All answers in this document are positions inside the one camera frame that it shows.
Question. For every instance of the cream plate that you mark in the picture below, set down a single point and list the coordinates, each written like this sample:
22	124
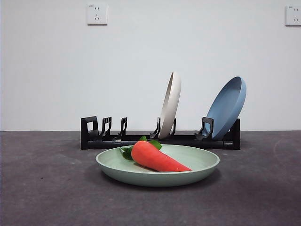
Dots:
171	106

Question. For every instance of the orange toy carrot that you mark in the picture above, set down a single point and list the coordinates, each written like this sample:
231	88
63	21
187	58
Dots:
152	157

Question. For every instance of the blue plate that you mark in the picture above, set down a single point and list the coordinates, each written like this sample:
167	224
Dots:
225	108

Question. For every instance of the green plate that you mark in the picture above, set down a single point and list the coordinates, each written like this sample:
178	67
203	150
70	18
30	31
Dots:
155	179

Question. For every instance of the black plate rack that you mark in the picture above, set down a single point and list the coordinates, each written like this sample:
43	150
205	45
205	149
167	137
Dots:
98	143

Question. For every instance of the white wall socket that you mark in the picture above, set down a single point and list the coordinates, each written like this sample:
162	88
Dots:
294	16
97	14

